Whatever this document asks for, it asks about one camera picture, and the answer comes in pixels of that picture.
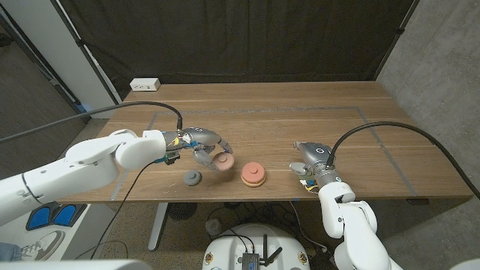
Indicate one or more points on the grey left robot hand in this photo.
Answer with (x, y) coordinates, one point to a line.
(198, 137)

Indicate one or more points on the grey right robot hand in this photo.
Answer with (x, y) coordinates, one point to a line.
(318, 155)

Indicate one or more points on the pink toy disc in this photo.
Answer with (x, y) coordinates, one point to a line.
(225, 163)

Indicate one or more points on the grey toy disc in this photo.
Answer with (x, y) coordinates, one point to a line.
(192, 177)

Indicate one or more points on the red toy disc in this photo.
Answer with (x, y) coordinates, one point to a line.
(253, 171)

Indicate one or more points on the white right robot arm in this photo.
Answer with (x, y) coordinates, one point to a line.
(352, 225)

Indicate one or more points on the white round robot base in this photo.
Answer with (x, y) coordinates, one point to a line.
(225, 247)

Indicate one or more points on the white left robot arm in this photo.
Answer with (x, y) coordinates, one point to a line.
(75, 168)

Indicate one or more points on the large orange toy disc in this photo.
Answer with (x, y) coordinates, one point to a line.
(253, 184)

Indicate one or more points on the white power strip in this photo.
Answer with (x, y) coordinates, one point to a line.
(144, 84)

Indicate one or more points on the black round floor fan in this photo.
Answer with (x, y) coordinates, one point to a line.
(182, 210)

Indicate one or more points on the grey round floor object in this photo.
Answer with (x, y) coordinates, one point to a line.
(213, 227)

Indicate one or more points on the black box on floor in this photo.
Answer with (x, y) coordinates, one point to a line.
(318, 261)

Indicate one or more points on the grey radio module with antennas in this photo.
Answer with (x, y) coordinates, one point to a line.
(250, 259)

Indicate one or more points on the white floor platform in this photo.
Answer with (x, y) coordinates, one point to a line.
(97, 225)

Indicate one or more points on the black backdrop stand pole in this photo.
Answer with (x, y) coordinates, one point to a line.
(79, 42)
(400, 30)

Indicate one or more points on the blue foot pedal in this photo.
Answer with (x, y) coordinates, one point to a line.
(65, 215)

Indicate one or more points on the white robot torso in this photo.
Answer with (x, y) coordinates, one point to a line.
(75, 265)

